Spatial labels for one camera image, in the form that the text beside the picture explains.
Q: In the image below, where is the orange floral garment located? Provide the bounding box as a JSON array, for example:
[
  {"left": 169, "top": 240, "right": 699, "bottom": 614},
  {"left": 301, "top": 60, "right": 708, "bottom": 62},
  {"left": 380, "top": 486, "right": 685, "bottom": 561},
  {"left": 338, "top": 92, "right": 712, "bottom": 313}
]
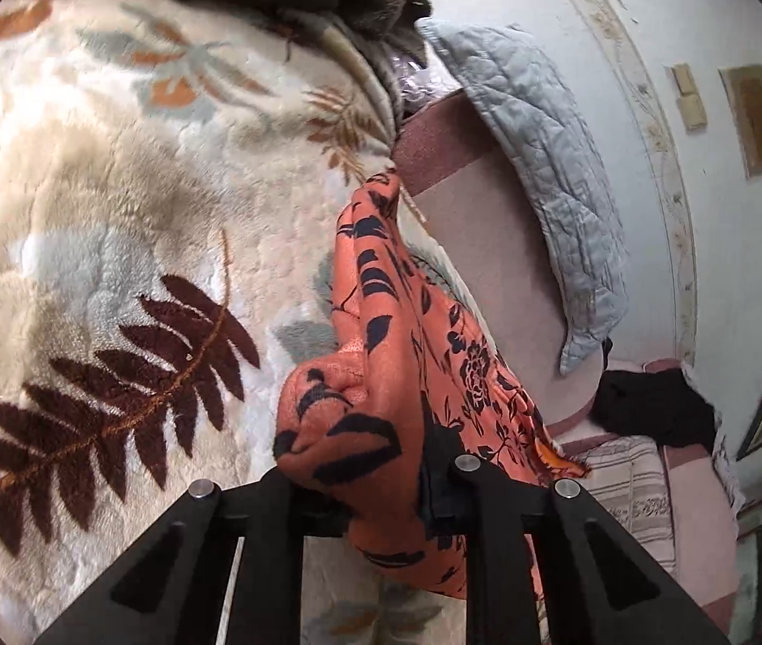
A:
[{"left": 273, "top": 172, "right": 585, "bottom": 598}]

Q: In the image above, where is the striped beige pillow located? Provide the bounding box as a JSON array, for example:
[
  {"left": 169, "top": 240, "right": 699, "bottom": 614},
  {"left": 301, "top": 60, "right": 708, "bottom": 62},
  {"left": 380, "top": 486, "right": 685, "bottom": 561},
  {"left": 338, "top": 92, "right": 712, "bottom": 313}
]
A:
[{"left": 579, "top": 437, "right": 677, "bottom": 574}]

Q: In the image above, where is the black cloth on bed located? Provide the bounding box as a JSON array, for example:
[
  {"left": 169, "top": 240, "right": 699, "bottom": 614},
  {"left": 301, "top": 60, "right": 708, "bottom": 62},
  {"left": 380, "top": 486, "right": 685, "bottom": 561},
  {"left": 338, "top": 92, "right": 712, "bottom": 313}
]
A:
[{"left": 588, "top": 339, "right": 716, "bottom": 453}]

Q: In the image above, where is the cream leaf-pattern fleece blanket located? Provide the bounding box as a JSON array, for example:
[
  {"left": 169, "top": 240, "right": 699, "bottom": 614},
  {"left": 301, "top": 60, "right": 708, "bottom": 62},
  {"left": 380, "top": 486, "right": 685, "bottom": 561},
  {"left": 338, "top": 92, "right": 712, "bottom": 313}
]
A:
[{"left": 0, "top": 0, "right": 480, "bottom": 643}]

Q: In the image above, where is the pink bed sheet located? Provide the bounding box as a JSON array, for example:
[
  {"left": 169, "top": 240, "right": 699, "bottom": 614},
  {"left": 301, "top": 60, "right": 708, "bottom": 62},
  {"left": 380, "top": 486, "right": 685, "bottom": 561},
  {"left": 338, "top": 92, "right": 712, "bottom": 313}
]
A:
[{"left": 394, "top": 92, "right": 738, "bottom": 629}]

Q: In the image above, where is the grey quilted pillow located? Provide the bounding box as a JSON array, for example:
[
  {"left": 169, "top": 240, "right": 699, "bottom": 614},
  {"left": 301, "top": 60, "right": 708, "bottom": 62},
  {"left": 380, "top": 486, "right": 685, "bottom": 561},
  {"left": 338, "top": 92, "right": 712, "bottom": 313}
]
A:
[{"left": 417, "top": 19, "right": 629, "bottom": 376}]

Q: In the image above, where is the lilac patterned cloth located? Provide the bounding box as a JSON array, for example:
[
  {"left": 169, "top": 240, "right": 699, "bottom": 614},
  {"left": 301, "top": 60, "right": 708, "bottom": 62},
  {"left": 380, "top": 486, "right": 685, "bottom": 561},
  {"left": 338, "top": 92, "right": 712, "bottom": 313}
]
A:
[{"left": 393, "top": 45, "right": 461, "bottom": 118}]

